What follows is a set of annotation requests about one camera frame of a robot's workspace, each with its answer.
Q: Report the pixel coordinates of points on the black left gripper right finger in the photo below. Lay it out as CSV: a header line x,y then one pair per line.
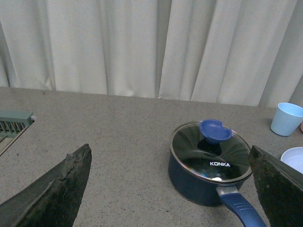
x,y
279,188

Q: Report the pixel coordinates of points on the dark blue saucepan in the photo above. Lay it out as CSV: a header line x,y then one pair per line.
x,y
213,194

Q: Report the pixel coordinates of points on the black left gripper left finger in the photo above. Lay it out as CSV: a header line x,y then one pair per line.
x,y
54,199

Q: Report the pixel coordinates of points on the light blue plate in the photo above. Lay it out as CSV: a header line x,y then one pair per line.
x,y
293,157

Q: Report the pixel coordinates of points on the glass lid blue knob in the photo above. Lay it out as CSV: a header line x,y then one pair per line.
x,y
225,162

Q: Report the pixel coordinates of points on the white curtain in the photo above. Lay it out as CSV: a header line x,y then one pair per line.
x,y
244,52

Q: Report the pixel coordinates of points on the light blue plastic cup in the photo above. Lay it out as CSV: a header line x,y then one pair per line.
x,y
286,119

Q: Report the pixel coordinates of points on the green dish rack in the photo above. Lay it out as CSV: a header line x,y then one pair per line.
x,y
12,125

